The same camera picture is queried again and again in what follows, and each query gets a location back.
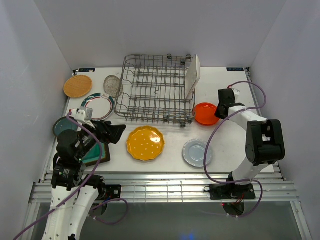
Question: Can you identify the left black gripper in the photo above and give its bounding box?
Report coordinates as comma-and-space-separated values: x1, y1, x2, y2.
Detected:
75, 119, 126, 160

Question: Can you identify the orange round plate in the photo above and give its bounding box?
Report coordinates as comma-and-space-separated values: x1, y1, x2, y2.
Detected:
195, 102, 220, 126

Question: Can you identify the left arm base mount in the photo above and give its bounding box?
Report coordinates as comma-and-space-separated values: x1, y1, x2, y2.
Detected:
96, 184, 122, 201

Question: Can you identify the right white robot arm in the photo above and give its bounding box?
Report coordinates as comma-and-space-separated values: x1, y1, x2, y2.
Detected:
215, 88, 285, 199

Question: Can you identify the yellow dotted scalloped plate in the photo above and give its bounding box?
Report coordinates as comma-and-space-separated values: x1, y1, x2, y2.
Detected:
126, 125, 165, 162

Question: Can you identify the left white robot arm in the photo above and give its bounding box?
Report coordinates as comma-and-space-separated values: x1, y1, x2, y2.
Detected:
42, 120, 126, 240

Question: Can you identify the grey wire dish rack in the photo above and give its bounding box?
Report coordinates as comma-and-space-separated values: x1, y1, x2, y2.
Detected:
114, 54, 196, 128

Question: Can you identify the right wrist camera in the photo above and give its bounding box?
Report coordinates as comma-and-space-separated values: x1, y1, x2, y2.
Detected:
228, 87, 240, 103

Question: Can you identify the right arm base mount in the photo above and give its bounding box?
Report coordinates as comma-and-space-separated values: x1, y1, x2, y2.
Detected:
204, 183, 256, 200

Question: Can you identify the dark teal round plate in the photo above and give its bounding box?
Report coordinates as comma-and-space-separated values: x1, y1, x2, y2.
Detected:
52, 117, 78, 137

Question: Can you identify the woven bamboo round plate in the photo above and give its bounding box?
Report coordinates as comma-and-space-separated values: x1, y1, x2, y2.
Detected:
63, 75, 93, 98

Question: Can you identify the light blue scalloped plate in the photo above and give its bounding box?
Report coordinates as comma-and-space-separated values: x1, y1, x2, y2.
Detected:
182, 139, 207, 168

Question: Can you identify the teal square brown-rimmed plate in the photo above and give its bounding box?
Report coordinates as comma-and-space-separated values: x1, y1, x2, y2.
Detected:
81, 139, 112, 168

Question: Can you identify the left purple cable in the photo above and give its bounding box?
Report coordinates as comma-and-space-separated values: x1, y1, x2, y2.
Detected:
12, 112, 130, 240

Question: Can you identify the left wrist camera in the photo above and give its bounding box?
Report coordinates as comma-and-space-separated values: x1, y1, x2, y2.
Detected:
69, 106, 95, 128

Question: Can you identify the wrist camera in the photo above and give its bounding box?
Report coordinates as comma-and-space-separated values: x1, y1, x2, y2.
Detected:
228, 87, 240, 103
69, 106, 95, 128

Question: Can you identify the white rectangular plate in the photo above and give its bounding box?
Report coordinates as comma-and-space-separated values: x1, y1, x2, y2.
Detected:
185, 54, 201, 100

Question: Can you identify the white plate green rim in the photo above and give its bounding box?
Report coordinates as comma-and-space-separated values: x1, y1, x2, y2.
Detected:
81, 93, 115, 121

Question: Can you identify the speckled beige small plate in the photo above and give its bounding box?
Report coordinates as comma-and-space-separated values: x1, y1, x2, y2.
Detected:
103, 75, 123, 98

